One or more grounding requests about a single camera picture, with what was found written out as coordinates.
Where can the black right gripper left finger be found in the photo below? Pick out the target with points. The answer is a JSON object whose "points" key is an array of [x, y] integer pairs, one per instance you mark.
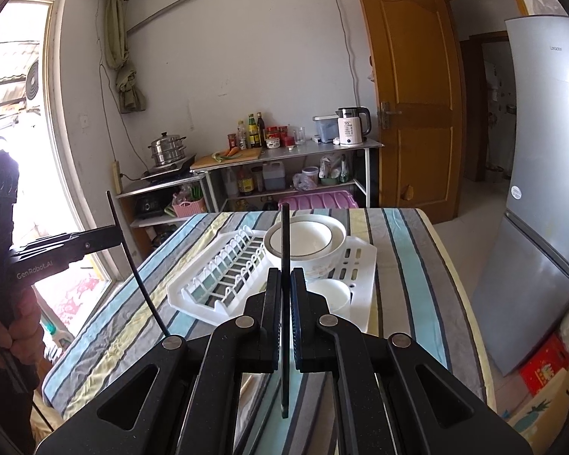
{"points": [[261, 345]]}

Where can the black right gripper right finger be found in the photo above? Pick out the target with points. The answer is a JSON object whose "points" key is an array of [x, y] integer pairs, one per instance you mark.
{"points": [[311, 348]]}

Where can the metal kitchen shelf table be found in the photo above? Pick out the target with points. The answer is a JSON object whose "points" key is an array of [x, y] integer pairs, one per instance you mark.
{"points": [[307, 154]]}

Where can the person's left hand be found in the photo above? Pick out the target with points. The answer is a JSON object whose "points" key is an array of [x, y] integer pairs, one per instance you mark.
{"points": [[24, 337]]}

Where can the white utensil cup holder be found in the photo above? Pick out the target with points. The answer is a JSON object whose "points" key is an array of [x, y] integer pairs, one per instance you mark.
{"points": [[337, 293]]}

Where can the white plastic dish rack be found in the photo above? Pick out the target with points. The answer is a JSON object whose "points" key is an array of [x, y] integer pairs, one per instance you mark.
{"points": [[214, 285]]}

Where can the white bowl with dark rim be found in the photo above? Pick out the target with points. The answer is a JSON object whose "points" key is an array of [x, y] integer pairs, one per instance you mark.
{"points": [[317, 244]]}

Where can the purple plastic crate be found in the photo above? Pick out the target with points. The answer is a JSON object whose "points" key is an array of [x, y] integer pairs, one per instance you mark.
{"points": [[331, 200]]}

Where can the pink plastic basket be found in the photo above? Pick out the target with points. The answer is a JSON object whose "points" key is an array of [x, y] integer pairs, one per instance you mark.
{"points": [[185, 208]]}

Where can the white plastic jug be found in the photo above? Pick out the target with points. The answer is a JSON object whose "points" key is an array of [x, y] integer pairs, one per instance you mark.
{"points": [[274, 176]]}

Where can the induction cooker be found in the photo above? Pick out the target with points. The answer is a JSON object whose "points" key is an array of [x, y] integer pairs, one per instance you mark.
{"points": [[179, 169]]}

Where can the wooden cutting board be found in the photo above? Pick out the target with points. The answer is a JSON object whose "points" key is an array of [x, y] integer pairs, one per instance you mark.
{"points": [[219, 159]]}

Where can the dark soy sauce bottle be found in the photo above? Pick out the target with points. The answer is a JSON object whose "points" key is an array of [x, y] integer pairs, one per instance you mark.
{"points": [[261, 128]]}

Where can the green glass bottle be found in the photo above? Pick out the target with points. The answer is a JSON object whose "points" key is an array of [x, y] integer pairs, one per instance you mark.
{"points": [[253, 132]]}

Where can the grey blue storage container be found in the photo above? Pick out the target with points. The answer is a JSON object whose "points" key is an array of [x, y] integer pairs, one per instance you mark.
{"points": [[326, 127]]}

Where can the stainless steel steamer pot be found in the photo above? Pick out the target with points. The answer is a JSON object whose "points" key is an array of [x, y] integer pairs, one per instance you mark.
{"points": [[167, 149]]}

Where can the white electric kettle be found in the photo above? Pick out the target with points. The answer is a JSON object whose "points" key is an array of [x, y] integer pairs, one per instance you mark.
{"points": [[354, 125]]}

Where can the green curtain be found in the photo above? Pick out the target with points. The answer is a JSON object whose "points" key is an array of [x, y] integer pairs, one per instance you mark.
{"points": [[116, 50]]}

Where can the silver refrigerator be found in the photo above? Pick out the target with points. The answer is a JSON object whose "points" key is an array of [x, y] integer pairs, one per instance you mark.
{"points": [[523, 292]]}

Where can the red gift box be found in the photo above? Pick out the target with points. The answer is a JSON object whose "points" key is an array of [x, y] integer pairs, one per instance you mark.
{"points": [[546, 362]]}

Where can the pineapple print bag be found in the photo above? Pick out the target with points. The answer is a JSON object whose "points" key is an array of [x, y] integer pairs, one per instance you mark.
{"points": [[541, 420]]}

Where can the wooden door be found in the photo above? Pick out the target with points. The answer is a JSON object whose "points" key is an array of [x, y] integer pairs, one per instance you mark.
{"points": [[420, 109]]}

